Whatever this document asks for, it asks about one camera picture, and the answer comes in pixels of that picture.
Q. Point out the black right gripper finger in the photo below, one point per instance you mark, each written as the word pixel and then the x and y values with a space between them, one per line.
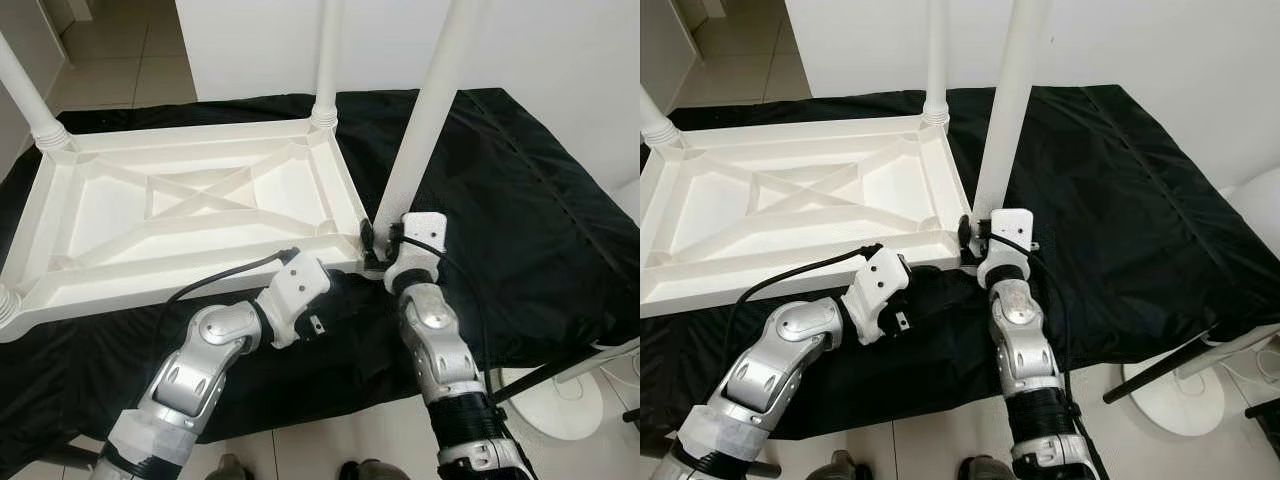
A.
pixel 368 237
pixel 965 233

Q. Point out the white plastic children table top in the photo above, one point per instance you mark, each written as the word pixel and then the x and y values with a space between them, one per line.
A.
pixel 780 210
pixel 150 220

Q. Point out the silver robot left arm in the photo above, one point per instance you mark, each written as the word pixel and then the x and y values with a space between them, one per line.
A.
pixel 190 370
pixel 775 360

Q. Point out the grey robot left leg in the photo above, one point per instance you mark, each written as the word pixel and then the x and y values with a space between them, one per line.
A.
pixel 235 468
pixel 846 468

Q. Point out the grey robot leg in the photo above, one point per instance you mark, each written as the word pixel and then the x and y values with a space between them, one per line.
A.
pixel 235 468
pixel 846 468
pixel 375 470
pixel 988 470

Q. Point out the grey robot right leg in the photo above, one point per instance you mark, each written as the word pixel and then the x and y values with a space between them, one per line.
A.
pixel 988 470
pixel 375 470

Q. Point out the black cloth table cover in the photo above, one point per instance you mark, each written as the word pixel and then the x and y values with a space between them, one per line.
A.
pixel 1180 180
pixel 540 200

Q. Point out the white round lamp base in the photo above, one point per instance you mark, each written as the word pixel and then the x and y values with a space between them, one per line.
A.
pixel 565 405
pixel 1175 400

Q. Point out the black furniture foot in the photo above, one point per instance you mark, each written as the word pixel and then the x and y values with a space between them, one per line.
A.
pixel 1263 408
pixel 631 413

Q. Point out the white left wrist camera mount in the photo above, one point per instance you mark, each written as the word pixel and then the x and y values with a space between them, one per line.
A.
pixel 878 285
pixel 295 285

